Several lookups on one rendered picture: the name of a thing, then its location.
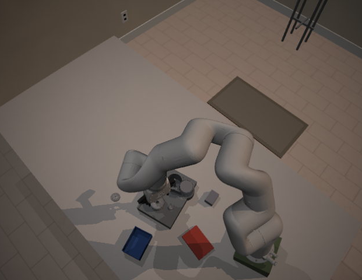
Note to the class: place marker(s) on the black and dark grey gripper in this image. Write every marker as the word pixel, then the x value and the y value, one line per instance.
pixel 150 197

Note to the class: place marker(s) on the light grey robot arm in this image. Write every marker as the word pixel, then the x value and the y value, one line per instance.
pixel 251 223

